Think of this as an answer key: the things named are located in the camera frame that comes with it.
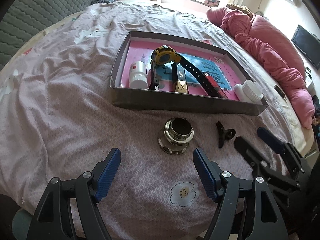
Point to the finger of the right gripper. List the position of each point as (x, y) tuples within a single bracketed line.
[(297, 166), (261, 167)]

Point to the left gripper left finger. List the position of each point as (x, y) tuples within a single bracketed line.
[(53, 217)]

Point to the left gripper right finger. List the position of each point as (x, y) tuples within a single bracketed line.
[(261, 218)]

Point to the black hair claw clip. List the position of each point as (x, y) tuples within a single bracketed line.
[(224, 134)]

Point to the white round jar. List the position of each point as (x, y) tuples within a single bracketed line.
[(251, 92)]

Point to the gold metal ring fitting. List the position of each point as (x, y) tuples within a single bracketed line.
[(175, 136)]

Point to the black gold perfume bottle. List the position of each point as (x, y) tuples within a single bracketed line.
[(179, 83)]

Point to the yellow black wrist watch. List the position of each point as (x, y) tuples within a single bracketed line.
[(165, 54)]

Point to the small white pill bottle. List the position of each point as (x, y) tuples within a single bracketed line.
[(138, 78)]

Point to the white earbuds case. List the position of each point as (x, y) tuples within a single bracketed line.
[(239, 93)]

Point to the floral pink bed sheet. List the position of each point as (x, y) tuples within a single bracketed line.
[(56, 121)]

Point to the pink quilt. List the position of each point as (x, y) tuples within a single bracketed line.
[(273, 50)]

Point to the black television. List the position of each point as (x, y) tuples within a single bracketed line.
[(308, 44)]

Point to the grey quilted headboard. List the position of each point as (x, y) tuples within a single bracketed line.
[(26, 18)]

